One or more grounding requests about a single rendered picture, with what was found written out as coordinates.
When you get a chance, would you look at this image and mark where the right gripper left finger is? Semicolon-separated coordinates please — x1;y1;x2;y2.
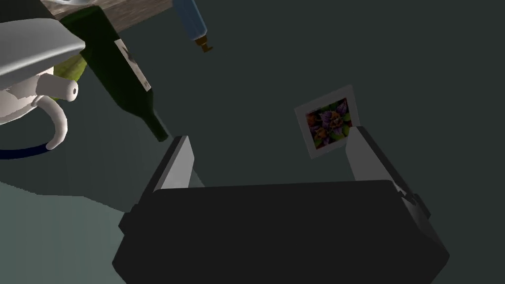
144;135;195;194

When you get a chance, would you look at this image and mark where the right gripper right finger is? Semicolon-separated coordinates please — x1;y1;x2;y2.
345;126;404;191

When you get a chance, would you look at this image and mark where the framed flower picture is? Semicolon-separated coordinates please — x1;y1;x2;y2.
293;84;361;160

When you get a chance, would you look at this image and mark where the dark green wine bottle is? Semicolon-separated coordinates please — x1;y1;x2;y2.
59;4;170;143

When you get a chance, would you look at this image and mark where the yellow-green fruit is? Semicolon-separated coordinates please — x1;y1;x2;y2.
52;54;88;102

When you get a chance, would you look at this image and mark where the blue bottle with brown cap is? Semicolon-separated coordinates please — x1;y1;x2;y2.
172;0;214;54

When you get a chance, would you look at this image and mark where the white mug with blue rim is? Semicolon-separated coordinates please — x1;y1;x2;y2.
0;67;79;161

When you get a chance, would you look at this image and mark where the grey flat slab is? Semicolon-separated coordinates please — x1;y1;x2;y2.
0;17;86;89

